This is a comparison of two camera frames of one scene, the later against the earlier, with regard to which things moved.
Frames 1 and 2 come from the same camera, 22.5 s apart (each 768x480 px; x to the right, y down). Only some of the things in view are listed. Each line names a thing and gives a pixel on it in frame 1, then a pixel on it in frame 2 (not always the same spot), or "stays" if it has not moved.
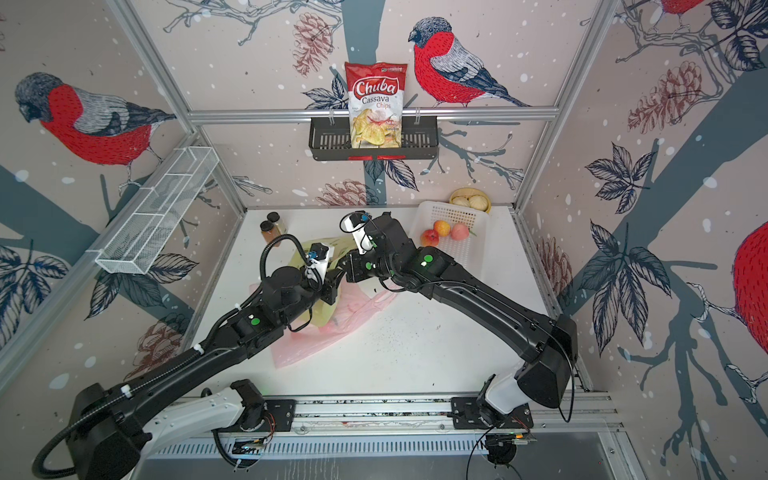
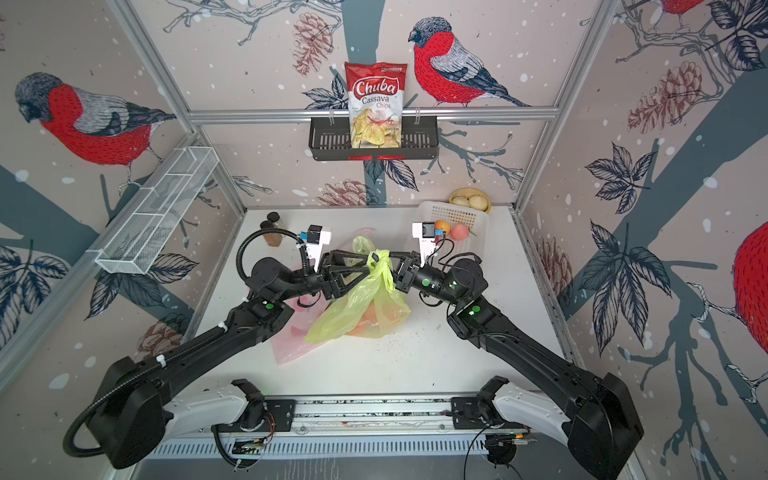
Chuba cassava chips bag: x=376 y=93 stays
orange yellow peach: x=443 y=227 stays
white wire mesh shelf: x=136 y=241 stays
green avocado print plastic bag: x=322 y=314 -> x=370 y=307
